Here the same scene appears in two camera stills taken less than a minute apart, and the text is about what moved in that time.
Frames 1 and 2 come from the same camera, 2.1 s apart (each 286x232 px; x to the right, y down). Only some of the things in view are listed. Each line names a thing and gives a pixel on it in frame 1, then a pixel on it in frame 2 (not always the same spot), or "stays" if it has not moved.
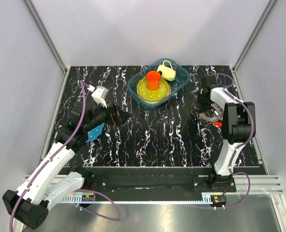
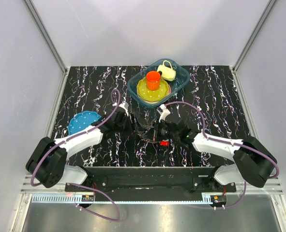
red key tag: (218, 123) to (164, 143)
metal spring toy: (217, 115) to (147, 137)
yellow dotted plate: (152, 96) stays
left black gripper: (123, 116) to (135, 123)
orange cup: (153, 79) stays
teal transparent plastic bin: (181, 79) stays
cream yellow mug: (168, 73) stays
